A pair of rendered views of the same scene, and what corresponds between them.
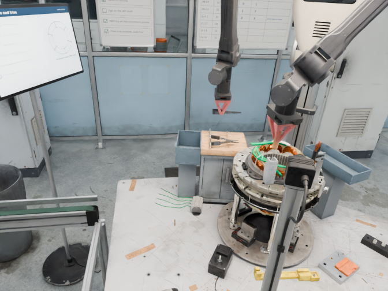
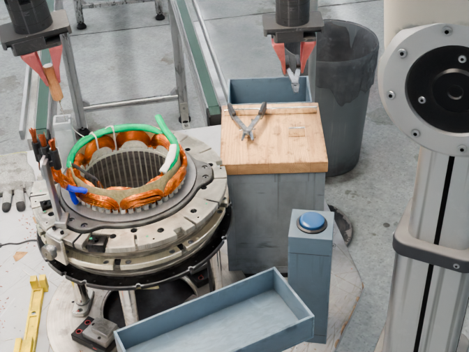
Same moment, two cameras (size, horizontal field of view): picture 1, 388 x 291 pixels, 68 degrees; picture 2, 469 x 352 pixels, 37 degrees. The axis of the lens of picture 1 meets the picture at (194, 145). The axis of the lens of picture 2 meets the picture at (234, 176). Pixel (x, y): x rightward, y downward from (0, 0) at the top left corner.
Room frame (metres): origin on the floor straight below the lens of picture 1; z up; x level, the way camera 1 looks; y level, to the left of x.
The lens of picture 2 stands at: (1.10, -1.21, 1.78)
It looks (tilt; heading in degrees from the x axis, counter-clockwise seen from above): 37 degrees down; 92
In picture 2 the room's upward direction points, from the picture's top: 3 degrees counter-clockwise
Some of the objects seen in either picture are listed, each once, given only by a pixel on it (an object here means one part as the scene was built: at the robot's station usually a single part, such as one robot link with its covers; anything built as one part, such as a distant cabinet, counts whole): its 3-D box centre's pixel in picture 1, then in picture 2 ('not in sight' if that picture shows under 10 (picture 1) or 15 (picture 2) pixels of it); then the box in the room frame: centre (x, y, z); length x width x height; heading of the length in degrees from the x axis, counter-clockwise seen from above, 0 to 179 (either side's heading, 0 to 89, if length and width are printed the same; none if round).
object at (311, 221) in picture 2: not in sight; (311, 220); (1.20, -0.36, 1.04); 0.04 x 0.04 x 0.01
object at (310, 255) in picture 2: not in sight; (310, 279); (1.20, -0.36, 0.91); 0.07 x 0.07 x 0.25; 80
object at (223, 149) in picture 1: (223, 142); (271, 137); (1.14, -0.13, 1.05); 0.20 x 0.19 x 0.02; 90
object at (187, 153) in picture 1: (187, 165); (269, 147); (1.14, 0.02, 0.92); 0.17 x 0.11 x 0.28; 0
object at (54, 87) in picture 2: (276, 140); (53, 82); (0.79, -0.25, 1.25); 0.02 x 0.02 x 0.06
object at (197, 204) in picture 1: (197, 204); not in sight; (1.02, -0.03, 0.80); 0.10 x 0.05 x 0.04; 174
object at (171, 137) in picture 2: (268, 143); (167, 141); (0.97, -0.28, 1.15); 0.15 x 0.04 x 0.02; 95
